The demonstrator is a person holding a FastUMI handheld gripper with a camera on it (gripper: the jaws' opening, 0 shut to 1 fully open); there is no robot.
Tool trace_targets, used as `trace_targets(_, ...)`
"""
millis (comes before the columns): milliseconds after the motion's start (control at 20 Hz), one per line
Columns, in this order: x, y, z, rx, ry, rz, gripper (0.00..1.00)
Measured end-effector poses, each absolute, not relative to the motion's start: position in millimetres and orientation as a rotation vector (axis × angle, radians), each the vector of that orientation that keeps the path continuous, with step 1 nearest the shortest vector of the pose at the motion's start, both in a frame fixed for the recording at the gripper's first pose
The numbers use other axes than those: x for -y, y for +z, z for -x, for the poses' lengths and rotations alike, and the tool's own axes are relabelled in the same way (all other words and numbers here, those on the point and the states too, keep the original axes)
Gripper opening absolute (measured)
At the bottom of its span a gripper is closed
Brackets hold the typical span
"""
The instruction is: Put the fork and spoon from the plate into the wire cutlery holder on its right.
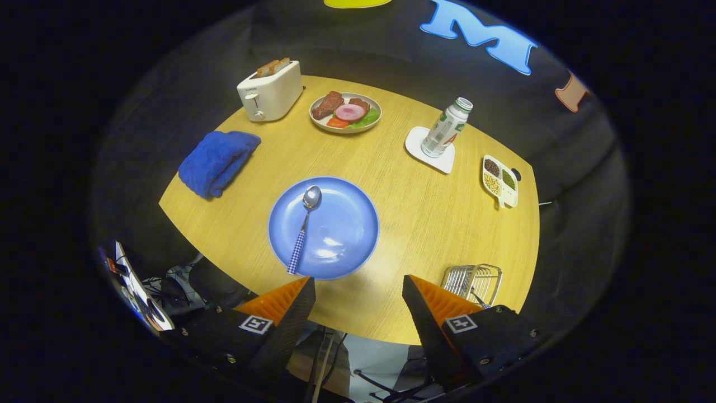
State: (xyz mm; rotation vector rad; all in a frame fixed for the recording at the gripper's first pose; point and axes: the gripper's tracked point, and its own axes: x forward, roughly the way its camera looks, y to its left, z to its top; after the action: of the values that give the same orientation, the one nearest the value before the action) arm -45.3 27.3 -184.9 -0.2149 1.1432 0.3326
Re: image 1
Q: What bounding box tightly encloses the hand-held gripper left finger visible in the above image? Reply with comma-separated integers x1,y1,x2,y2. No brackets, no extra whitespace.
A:
162,276,317,387

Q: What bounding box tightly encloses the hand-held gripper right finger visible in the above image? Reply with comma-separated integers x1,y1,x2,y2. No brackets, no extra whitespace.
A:
402,274,552,392

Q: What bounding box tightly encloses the spoon with blue checked handle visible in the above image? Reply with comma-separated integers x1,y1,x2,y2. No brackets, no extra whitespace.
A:
287,186,322,275

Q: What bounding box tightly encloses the blue plate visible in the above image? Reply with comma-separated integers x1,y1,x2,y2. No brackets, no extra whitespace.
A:
268,176,380,280

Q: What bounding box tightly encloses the white printed board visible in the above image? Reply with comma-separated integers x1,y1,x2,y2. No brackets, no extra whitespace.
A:
115,241,175,332

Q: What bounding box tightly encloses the white divided dish with beans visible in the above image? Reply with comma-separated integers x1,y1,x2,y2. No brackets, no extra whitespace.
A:
482,155,519,209

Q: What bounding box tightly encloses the folded blue towel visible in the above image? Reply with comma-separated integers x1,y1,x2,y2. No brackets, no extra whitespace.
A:
178,131,262,199

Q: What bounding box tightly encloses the white square coaster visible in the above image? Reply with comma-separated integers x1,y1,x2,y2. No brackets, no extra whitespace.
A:
405,126,456,175

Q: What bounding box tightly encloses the white drink bottle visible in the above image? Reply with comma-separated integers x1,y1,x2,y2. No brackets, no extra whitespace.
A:
421,97,474,158

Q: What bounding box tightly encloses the beige food plate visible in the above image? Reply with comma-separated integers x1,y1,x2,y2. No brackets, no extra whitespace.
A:
309,92,383,134

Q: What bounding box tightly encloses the green lettuce leaf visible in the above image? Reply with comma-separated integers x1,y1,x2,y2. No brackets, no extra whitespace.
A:
350,108,381,128

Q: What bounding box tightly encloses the pink ham slice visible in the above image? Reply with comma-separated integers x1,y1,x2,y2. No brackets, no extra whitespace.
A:
335,103,368,123

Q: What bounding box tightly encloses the large brown meat piece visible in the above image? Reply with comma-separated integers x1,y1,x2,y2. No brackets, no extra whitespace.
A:
312,91,345,120

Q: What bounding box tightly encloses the white toaster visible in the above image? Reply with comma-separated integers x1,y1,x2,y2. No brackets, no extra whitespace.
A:
237,60,304,123

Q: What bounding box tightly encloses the metal wire cutlery basket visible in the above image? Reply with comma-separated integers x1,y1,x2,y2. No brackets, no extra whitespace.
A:
441,264,503,310

